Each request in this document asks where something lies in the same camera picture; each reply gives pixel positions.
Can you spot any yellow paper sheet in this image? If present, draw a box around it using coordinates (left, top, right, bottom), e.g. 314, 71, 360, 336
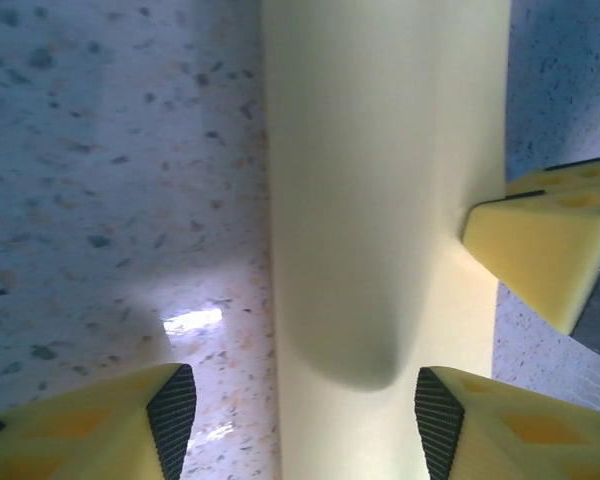
258, 0, 512, 480

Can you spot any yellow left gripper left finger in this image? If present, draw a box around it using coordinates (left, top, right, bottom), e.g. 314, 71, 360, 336
0, 363, 197, 480

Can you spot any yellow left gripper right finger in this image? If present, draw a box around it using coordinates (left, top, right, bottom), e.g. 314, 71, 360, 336
413, 365, 600, 480

